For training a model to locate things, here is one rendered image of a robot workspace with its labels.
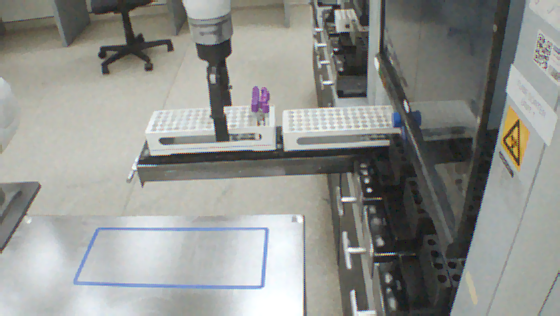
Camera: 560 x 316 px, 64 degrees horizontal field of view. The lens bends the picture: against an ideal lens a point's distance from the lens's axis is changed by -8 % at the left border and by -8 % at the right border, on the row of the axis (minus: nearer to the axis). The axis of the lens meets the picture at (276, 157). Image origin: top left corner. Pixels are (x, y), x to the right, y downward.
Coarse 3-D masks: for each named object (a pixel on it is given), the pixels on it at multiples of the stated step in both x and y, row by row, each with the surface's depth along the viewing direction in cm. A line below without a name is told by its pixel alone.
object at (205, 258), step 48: (48, 240) 91; (96, 240) 90; (144, 240) 90; (192, 240) 89; (240, 240) 88; (288, 240) 88; (0, 288) 81; (48, 288) 81; (96, 288) 81; (144, 288) 80; (192, 288) 80; (240, 288) 79; (288, 288) 79
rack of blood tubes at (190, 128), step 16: (160, 112) 116; (176, 112) 116; (192, 112) 115; (208, 112) 114; (240, 112) 114; (272, 112) 112; (160, 128) 110; (176, 128) 110; (192, 128) 110; (208, 128) 110; (240, 128) 108; (256, 128) 108; (272, 128) 108; (160, 144) 111; (176, 144) 114; (192, 144) 110; (208, 144) 110; (224, 144) 110; (240, 144) 110; (256, 144) 110; (272, 144) 110
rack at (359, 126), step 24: (288, 120) 113; (312, 120) 113; (336, 120) 111; (360, 120) 111; (384, 120) 110; (288, 144) 110; (312, 144) 114; (336, 144) 110; (360, 144) 110; (384, 144) 110
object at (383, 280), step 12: (384, 264) 82; (396, 264) 82; (384, 276) 80; (396, 276) 79; (372, 288) 86; (384, 288) 78; (396, 288) 77; (384, 300) 77; (396, 300) 75; (360, 312) 81; (372, 312) 81; (384, 312) 75; (396, 312) 74; (408, 312) 75
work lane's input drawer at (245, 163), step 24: (144, 144) 117; (144, 168) 112; (168, 168) 112; (192, 168) 112; (216, 168) 112; (240, 168) 112; (264, 168) 112; (288, 168) 112; (312, 168) 112; (336, 168) 112
